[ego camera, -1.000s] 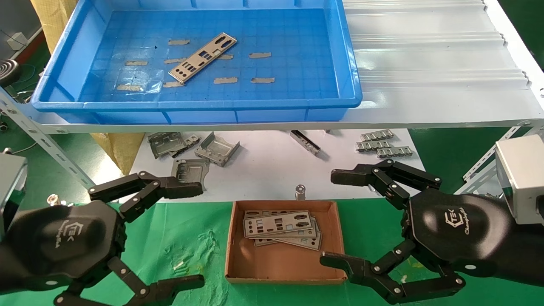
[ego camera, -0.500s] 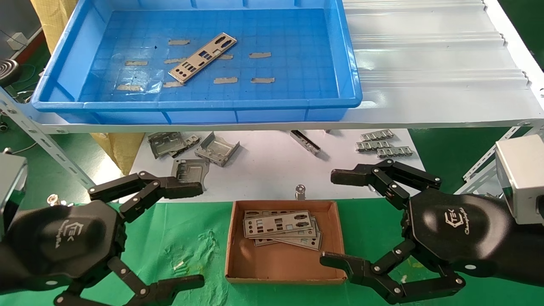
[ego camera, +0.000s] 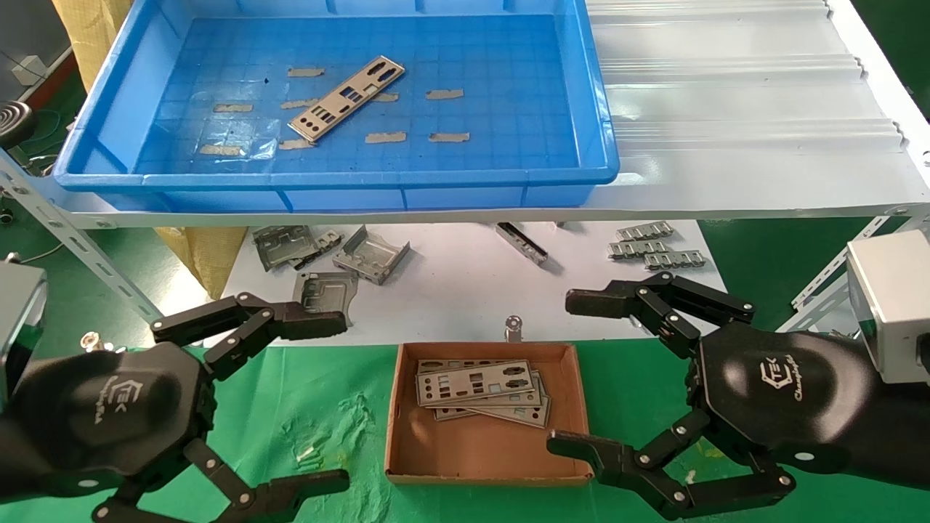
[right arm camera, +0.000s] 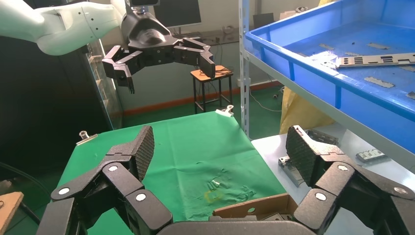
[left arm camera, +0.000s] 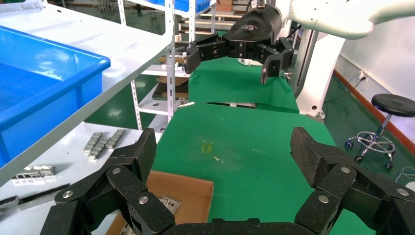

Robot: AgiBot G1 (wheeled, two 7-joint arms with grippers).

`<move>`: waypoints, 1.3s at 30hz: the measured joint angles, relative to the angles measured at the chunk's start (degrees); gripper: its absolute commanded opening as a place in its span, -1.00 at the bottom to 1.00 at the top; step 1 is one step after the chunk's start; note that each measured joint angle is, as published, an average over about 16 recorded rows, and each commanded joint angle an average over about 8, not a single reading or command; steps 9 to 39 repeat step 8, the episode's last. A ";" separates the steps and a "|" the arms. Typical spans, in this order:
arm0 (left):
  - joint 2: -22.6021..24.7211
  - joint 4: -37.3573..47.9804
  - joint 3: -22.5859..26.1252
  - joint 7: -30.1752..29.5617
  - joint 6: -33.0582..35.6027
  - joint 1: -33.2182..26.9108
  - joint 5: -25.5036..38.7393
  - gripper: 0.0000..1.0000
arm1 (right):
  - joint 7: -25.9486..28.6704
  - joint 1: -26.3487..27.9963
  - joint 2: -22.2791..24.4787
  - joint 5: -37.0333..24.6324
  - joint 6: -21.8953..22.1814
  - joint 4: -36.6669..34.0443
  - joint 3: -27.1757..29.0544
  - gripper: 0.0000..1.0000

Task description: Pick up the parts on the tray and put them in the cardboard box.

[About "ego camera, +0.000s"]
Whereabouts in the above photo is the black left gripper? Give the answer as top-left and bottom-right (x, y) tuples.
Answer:
(0, 341), (351, 523)

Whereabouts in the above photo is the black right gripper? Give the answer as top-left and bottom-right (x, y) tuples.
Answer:
(546, 272), (930, 521)

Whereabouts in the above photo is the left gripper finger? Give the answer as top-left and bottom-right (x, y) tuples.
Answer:
(150, 293), (348, 382)

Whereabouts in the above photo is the silver I/O shield plate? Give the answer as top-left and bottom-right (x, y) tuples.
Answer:
(417, 358), (509, 373)
(416, 360), (537, 407)
(288, 55), (406, 144)
(434, 372), (551, 427)
(427, 374), (545, 409)

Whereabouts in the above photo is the shallow cardboard box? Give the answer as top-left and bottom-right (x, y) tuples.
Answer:
(384, 342), (595, 487)

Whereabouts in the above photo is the blue plastic tray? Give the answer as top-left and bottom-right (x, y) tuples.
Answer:
(53, 0), (620, 213)

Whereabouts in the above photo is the wrinkled green table cloth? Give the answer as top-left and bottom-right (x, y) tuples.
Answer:
(0, 341), (930, 523)

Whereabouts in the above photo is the small stamped metal part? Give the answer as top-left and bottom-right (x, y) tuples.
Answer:
(294, 230), (344, 271)

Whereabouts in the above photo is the yellow woven sack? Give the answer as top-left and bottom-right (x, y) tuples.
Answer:
(51, 0), (249, 300)

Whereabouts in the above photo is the silver toothed metal strip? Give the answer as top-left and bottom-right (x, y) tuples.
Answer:
(616, 221), (674, 241)
(644, 250), (708, 271)
(609, 240), (671, 260)

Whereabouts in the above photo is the white base board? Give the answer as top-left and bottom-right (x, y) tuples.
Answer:
(203, 220), (729, 348)

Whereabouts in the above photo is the clear plastic film patch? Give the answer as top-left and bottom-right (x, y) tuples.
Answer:
(203, 118), (280, 158)

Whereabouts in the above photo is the large silver binder clip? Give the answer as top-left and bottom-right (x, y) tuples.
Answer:
(80, 332), (126, 355)

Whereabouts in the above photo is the white perforated shelf leg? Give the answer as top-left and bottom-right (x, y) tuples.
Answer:
(0, 149), (193, 348)
(790, 214), (930, 333)

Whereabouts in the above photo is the white shelf board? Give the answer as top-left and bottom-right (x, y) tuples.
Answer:
(28, 0), (930, 230)

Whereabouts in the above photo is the black round stool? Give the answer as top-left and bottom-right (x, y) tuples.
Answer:
(0, 100), (37, 146)

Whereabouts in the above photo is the white power adapter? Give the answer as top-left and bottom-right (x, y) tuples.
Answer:
(12, 56), (48, 84)

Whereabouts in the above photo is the flat stamped metal bracket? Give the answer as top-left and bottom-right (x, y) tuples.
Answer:
(252, 225), (320, 272)
(292, 271), (360, 328)

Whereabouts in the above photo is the folded metal box bracket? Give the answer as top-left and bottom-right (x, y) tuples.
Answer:
(333, 225), (411, 285)

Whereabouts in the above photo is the dark narrow metal rail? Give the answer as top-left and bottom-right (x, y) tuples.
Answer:
(496, 222), (549, 265)

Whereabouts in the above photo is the white floor cable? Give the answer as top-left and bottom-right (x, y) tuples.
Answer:
(4, 243), (66, 265)

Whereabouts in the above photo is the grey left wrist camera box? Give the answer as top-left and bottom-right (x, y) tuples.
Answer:
(0, 261), (48, 408)

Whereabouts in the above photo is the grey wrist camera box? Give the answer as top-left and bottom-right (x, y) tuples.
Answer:
(0, 261), (48, 408)
(845, 229), (930, 384)

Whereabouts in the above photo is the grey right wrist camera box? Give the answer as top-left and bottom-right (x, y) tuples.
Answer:
(845, 229), (930, 384)

